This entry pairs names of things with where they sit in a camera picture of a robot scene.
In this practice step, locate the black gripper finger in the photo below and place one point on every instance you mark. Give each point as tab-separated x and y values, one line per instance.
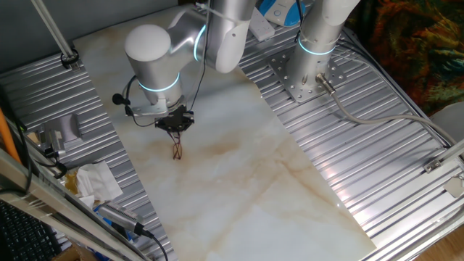
170	134
177	133

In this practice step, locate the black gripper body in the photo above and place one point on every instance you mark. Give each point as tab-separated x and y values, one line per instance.
174	121

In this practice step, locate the brown frame glasses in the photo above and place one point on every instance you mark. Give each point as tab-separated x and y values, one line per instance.
177	152

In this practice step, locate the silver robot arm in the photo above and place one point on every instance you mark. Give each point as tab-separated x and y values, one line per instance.
156	61

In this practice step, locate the small aluminium mounting plate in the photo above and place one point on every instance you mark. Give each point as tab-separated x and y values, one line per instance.
148	109

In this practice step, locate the marble pattern table mat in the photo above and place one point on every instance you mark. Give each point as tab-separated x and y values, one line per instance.
235	163

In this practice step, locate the white tissue sheet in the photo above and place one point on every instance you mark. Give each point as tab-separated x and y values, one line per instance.
98	181

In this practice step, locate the grey vented box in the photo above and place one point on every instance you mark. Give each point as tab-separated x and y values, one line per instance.
121	215

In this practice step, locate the square steel plate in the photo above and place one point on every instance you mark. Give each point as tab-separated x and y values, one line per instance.
69	127

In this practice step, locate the crumpled white tissue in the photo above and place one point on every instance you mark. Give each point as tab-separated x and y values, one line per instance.
87	202

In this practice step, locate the yellow plastic bag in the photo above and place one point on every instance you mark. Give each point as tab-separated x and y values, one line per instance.
70	183

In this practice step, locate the black rod foot clamp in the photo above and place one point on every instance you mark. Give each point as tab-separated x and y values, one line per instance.
64	58

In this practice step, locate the white power strip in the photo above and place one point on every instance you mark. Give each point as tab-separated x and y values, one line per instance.
262	27

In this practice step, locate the blue and white device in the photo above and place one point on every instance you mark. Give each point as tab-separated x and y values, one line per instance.
279	12

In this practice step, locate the white slanted rod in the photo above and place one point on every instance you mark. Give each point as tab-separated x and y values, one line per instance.
53	30

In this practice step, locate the brown cardboard box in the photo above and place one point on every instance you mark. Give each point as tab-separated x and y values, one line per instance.
72	253

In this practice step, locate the orange pole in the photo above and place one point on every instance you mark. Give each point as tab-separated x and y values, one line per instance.
8	137

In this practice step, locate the black keyboard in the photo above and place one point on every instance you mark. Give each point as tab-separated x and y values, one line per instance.
25	235

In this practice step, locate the colourful patterned cloth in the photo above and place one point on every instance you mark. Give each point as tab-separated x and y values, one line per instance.
417	47

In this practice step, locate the white rounded object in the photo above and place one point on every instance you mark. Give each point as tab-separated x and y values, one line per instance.
449	121

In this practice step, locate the short aluminium profile bar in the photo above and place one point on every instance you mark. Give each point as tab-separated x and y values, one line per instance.
451	152

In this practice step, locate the small metal tag plate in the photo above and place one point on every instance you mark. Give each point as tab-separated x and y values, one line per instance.
455	186

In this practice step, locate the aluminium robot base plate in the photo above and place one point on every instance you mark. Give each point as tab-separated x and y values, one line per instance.
279	69

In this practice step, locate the aluminium frame bar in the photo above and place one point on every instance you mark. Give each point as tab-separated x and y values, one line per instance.
54	214

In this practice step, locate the small metal corner bracket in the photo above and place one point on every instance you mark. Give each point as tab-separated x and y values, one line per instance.
432	166

